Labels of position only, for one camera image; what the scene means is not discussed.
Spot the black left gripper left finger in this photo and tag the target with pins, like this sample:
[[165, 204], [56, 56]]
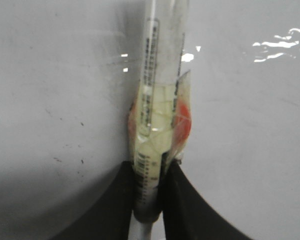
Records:
[[110, 216]]

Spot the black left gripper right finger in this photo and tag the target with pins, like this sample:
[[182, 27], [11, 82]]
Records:
[[187, 216]]

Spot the white marker pen with tape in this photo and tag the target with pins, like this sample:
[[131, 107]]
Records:
[[153, 115]]

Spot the white whiteboard surface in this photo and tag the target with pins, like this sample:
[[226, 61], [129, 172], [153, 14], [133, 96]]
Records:
[[69, 71]]

